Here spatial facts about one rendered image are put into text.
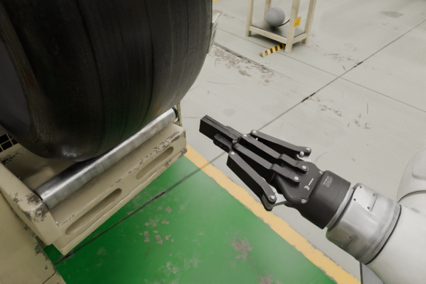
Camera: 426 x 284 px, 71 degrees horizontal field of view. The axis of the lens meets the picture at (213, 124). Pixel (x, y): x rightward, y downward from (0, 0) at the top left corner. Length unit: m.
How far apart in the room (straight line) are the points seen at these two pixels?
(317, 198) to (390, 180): 1.64
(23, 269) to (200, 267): 0.86
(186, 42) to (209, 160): 1.46
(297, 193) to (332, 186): 0.05
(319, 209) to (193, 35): 0.30
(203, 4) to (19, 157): 0.62
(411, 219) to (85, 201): 0.53
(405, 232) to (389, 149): 1.85
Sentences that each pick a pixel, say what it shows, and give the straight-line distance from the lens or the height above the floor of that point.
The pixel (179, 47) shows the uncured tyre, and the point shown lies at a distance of 0.45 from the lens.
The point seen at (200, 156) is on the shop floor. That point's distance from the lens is 1.90.
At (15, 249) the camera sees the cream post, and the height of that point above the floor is 0.77.
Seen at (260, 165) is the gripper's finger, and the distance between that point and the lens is 0.44.
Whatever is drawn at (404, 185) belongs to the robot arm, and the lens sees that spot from 0.54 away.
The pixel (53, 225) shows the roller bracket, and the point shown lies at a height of 0.89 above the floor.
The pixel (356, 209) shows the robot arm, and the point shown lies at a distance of 0.41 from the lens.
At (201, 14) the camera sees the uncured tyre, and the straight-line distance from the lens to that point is 0.47.
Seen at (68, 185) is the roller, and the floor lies 0.91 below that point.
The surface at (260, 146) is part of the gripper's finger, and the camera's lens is 0.46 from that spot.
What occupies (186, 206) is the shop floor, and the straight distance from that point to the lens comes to 1.66.
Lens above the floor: 1.34
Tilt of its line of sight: 39 degrees down
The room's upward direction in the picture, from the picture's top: straight up
